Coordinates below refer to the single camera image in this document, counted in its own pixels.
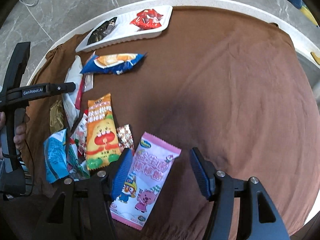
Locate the red patterned snack packet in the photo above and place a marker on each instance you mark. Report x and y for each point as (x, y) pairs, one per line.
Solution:
(125, 137)

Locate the person's left hand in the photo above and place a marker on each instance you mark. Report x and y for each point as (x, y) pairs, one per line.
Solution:
(20, 132)

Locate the black snack packet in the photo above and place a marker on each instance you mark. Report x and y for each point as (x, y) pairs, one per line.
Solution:
(100, 33)

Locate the light blue snack packet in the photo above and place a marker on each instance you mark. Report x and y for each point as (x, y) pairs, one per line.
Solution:
(55, 155)

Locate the pink cartoon snack packet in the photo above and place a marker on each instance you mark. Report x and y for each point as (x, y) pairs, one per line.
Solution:
(150, 170)

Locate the gold snack packet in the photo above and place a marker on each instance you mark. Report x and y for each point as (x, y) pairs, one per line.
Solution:
(57, 117)

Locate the blue yellow object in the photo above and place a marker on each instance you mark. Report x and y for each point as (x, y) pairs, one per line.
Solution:
(297, 0)

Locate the brown tablecloth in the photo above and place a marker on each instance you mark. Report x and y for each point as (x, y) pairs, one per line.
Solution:
(212, 92)

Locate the small clear snack packet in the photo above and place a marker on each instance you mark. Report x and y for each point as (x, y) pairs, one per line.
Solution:
(88, 81)

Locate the red white snack packet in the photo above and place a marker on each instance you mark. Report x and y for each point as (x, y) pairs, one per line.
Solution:
(81, 135)

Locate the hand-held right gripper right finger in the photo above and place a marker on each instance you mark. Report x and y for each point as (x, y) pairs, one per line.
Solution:
(200, 175)

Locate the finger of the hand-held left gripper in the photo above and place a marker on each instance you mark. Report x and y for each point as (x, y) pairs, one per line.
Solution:
(62, 88)

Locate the blue bread snack packet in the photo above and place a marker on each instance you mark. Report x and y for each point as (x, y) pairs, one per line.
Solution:
(112, 63)

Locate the small yellow object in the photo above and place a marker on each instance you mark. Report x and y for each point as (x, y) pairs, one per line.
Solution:
(316, 57)

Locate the green snack packet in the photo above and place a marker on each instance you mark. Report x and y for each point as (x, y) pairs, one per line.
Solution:
(80, 170)

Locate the orange stick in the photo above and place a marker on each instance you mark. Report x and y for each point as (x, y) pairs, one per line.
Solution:
(102, 135)

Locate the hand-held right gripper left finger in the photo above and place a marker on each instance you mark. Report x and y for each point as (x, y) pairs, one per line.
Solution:
(122, 173)

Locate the white divided tray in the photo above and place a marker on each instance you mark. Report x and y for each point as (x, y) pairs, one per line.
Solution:
(125, 33)

